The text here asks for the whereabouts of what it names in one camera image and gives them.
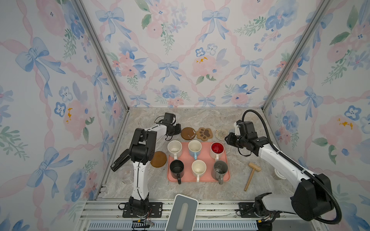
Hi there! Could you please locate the dark brown round coaster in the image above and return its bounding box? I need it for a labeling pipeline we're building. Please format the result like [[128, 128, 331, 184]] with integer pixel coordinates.
[[181, 127, 196, 141]]

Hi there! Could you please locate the white multicolour woven coaster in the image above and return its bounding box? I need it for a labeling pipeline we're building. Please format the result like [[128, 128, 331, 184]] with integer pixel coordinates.
[[215, 129, 229, 141]]

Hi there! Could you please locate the plain wooden round coaster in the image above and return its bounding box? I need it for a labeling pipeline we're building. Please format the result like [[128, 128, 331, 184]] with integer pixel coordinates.
[[150, 151, 167, 168]]

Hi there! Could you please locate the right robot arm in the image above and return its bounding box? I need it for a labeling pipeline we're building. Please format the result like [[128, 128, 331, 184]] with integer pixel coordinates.
[[225, 132, 343, 225]]

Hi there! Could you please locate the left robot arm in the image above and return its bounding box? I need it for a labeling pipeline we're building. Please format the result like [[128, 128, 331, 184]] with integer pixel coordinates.
[[128, 124, 181, 216]]

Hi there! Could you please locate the white speckled mug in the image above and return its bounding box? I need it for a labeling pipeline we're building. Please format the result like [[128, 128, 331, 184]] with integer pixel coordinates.
[[167, 141, 182, 160]]

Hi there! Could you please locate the wooden mallet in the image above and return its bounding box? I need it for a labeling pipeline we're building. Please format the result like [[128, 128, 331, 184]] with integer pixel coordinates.
[[244, 162, 261, 192]]

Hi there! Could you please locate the light blue mug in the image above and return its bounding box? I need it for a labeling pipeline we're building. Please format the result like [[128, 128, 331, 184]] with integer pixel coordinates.
[[188, 140, 202, 160]]

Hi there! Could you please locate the pink mug red inside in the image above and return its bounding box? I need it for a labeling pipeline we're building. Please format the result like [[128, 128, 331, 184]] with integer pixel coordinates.
[[210, 142, 225, 161]]

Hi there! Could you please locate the cork paw coaster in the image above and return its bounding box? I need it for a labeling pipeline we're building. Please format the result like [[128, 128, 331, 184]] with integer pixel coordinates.
[[196, 128, 213, 141]]

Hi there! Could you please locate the black mug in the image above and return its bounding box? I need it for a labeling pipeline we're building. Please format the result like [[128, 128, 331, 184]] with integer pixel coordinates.
[[170, 160, 185, 184]]

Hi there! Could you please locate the grey mug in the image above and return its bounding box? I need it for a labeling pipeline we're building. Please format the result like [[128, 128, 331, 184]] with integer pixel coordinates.
[[211, 160, 228, 185]]

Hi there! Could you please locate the pink tray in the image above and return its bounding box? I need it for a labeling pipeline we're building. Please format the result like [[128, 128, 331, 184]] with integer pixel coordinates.
[[167, 141, 231, 183]]

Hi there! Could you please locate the cream white mug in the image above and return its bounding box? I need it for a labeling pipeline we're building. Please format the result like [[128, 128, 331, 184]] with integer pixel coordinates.
[[191, 160, 207, 182]]

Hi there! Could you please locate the black stapler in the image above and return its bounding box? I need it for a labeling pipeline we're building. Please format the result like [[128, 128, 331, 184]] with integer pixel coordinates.
[[110, 149, 131, 172]]

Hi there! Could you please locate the clear plastic cup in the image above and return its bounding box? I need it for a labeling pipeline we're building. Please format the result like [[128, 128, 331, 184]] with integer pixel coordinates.
[[119, 169, 134, 185]]

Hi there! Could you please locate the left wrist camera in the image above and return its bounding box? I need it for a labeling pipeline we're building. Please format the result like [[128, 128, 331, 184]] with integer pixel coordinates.
[[162, 113, 176, 125]]

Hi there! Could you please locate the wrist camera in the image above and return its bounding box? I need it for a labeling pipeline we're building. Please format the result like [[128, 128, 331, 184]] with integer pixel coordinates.
[[234, 120, 258, 139], [162, 113, 176, 125]]

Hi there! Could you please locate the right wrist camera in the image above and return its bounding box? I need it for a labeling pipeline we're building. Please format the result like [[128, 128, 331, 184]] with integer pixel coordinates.
[[234, 120, 258, 139]]

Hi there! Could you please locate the black corrugated cable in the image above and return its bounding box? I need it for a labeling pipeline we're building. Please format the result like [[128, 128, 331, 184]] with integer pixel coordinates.
[[241, 109, 342, 225]]

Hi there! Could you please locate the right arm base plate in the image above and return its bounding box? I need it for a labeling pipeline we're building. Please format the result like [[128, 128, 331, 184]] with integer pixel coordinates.
[[236, 202, 258, 218]]

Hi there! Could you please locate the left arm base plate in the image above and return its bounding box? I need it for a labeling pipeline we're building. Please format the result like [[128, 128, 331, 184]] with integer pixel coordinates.
[[119, 202, 163, 218]]

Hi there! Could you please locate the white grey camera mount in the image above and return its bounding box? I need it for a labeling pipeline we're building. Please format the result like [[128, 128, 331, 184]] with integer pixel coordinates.
[[165, 194, 198, 231]]

